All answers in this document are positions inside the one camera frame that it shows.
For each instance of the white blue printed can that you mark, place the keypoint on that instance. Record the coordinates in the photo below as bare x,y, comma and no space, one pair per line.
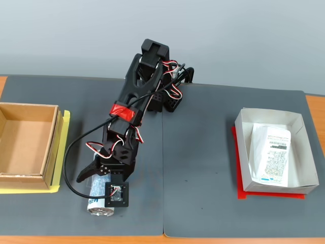
97,190

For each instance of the red paper sheet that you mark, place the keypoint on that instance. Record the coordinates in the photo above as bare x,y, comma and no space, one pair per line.
254,196

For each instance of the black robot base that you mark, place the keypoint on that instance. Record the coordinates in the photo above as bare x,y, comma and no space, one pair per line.
172,104

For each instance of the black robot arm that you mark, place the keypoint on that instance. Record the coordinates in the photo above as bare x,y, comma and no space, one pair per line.
137,84

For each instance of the white printed packet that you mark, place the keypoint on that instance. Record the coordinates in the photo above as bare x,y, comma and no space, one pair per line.
274,155

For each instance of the yellow paper sheet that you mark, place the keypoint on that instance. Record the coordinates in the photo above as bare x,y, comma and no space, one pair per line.
64,142

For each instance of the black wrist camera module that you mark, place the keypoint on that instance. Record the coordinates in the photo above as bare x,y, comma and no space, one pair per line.
117,194

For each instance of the brown cardboard box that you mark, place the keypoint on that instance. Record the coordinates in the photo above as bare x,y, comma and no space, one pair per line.
25,145

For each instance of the grey mat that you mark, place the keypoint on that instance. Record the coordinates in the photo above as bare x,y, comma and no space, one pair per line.
208,152
50,213

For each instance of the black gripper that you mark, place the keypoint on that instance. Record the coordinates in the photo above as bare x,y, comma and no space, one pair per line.
102,170

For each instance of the red tape band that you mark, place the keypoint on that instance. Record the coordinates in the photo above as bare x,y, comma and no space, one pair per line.
122,111

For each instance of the white cardboard box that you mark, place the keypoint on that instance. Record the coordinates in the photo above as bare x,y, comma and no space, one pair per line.
245,152

